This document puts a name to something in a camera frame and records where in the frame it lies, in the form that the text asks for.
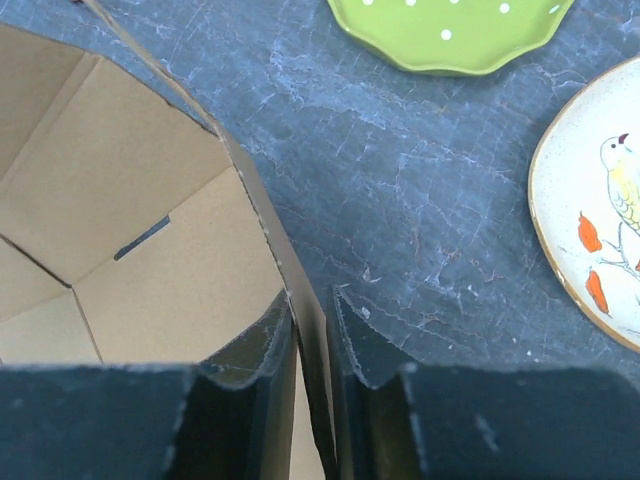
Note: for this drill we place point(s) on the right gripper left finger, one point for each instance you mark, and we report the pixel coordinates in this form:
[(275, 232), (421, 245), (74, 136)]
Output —
[(227, 417)]

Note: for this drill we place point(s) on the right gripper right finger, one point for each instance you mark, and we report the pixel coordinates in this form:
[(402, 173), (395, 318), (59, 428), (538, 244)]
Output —
[(399, 418)]

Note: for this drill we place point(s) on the brown cardboard box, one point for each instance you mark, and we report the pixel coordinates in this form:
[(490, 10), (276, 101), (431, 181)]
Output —
[(133, 232)]

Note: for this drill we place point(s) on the cream bird pattern plate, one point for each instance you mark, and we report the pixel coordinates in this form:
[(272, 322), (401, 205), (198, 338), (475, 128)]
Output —
[(583, 196)]

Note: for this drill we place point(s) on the green polka dot plate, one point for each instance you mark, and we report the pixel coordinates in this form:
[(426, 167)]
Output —
[(449, 37)]

